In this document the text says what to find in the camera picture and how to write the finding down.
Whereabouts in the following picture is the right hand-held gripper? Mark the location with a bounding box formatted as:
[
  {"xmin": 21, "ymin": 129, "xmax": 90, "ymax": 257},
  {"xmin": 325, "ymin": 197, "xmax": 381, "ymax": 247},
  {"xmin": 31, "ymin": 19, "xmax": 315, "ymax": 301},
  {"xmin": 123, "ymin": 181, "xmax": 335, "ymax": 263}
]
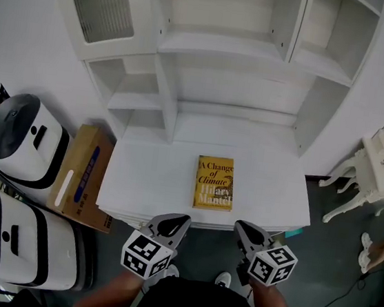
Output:
[{"xmin": 227, "ymin": 219, "xmax": 303, "ymax": 293}]

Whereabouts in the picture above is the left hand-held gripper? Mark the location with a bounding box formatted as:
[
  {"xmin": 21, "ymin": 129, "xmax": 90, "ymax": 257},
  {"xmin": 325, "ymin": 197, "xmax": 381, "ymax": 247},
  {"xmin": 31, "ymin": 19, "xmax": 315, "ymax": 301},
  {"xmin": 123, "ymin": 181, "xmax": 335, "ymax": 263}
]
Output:
[{"xmin": 118, "ymin": 208, "xmax": 192, "ymax": 284}]

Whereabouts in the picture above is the yellow book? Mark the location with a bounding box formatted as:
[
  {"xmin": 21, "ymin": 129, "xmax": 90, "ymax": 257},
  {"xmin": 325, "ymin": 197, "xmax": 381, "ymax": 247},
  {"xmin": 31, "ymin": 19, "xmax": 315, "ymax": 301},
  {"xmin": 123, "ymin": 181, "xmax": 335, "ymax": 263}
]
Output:
[{"xmin": 191, "ymin": 154, "xmax": 239, "ymax": 213}]

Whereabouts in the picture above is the person's left forearm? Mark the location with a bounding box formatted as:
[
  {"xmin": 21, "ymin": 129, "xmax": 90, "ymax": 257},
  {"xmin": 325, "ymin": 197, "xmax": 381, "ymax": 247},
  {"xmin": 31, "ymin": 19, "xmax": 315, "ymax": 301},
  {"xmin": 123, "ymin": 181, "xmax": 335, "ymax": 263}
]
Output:
[{"xmin": 68, "ymin": 259, "xmax": 151, "ymax": 307}]

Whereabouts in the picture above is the teal box under desk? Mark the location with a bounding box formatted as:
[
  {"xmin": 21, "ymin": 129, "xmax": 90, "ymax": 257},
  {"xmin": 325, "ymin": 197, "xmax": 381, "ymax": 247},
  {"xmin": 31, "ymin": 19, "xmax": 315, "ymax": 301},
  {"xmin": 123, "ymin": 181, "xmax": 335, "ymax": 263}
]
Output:
[{"xmin": 284, "ymin": 226, "xmax": 304, "ymax": 240}]

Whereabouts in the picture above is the white desk with hutch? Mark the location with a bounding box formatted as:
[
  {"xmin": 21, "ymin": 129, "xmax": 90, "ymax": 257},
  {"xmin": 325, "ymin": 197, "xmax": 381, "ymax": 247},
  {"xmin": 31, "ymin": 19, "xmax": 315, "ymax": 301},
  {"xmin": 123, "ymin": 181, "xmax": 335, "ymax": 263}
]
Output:
[{"xmin": 19, "ymin": 0, "xmax": 384, "ymax": 255}]

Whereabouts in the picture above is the person's left white shoe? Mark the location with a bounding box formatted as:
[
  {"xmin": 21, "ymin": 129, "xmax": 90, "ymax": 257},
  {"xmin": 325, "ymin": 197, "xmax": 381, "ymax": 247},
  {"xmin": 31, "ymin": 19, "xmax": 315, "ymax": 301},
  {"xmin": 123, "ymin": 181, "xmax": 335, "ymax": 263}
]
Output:
[{"xmin": 161, "ymin": 263, "xmax": 182, "ymax": 282}]

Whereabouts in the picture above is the person's white shoe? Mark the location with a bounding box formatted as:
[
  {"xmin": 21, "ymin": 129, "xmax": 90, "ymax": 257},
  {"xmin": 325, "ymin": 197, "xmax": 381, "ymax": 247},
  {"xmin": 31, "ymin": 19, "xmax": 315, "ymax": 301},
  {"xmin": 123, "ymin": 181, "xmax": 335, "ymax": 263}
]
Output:
[
  {"xmin": 214, "ymin": 270, "xmax": 233, "ymax": 289},
  {"xmin": 161, "ymin": 263, "xmax": 182, "ymax": 282}
]

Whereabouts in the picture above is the person's right white shoe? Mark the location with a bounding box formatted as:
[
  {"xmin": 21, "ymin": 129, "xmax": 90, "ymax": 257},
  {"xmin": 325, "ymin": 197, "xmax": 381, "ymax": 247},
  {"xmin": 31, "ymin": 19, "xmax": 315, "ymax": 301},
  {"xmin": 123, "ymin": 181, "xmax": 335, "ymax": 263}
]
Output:
[{"xmin": 214, "ymin": 270, "xmax": 233, "ymax": 289}]

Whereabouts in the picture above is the person's black clothing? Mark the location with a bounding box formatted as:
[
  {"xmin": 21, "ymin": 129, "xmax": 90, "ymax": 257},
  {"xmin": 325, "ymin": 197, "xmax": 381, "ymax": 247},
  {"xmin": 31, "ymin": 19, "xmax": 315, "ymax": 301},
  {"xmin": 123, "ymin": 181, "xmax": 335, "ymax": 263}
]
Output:
[{"xmin": 128, "ymin": 270, "xmax": 267, "ymax": 307}]

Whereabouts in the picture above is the brown cardboard box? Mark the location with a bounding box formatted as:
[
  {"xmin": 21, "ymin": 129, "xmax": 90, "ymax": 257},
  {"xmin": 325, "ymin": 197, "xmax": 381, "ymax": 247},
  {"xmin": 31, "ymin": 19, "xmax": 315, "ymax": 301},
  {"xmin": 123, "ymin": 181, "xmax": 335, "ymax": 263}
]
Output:
[{"xmin": 43, "ymin": 120, "xmax": 125, "ymax": 235}]

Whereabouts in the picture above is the white and black robot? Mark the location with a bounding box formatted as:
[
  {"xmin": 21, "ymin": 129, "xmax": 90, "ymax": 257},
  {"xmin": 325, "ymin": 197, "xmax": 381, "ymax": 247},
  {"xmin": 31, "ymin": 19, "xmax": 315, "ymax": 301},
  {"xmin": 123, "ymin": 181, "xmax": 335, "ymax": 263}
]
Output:
[
  {"xmin": 0, "ymin": 90, "xmax": 77, "ymax": 193},
  {"xmin": 0, "ymin": 184, "xmax": 104, "ymax": 294}
]

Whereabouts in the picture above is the white dressing table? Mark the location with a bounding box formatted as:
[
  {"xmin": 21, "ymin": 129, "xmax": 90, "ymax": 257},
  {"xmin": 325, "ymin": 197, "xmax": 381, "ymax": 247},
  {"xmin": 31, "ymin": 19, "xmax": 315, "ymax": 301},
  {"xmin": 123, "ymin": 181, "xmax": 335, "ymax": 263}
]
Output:
[{"xmin": 314, "ymin": 130, "xmax": 384, "ymax": 231}]

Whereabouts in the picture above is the black cable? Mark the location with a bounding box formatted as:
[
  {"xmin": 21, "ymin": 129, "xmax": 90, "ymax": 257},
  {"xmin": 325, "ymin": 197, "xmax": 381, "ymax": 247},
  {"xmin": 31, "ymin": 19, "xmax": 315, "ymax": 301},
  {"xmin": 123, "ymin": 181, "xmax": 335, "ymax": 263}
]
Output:
[{"xmin": 308, "ymin": 264, "xmax": 378, "ymax": 307}]

